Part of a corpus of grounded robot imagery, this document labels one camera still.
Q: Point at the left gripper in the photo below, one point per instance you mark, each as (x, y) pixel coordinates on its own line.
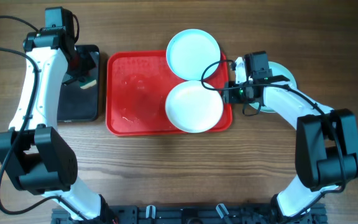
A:
(90, 65)

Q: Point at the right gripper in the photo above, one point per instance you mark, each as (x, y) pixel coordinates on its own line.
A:
(233, 98)

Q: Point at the green and yellow sponge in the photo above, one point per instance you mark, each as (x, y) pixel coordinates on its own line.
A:
(88, 83)

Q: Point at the light blue plate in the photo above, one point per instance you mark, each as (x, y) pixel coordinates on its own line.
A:
(278, 69)
(192, 54)

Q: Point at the white plate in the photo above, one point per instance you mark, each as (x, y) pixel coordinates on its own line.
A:
(194, 107)

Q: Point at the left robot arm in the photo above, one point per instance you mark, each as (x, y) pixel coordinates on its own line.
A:
(32, 153)

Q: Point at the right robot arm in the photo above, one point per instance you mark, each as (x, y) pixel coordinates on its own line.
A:
(326, 147)

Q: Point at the black rectangular tray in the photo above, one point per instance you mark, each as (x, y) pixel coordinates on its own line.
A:
(76, 104)

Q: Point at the red plastic tray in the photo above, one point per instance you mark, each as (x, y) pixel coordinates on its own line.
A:
(137, 86)

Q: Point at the light blue plate top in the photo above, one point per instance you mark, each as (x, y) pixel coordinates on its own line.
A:
(192, 54)

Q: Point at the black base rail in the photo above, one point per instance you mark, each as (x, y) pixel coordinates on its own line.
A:
(197, 214)

